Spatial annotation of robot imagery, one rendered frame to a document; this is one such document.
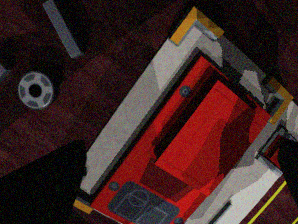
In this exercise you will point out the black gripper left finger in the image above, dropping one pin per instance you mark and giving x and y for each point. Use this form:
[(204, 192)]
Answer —
[(43, 192)]

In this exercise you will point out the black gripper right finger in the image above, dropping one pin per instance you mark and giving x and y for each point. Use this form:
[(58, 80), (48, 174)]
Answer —
[(288, 159)]

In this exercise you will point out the grey toy car wheel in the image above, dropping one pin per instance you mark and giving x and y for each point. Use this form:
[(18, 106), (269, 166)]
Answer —
[(27, 85)]

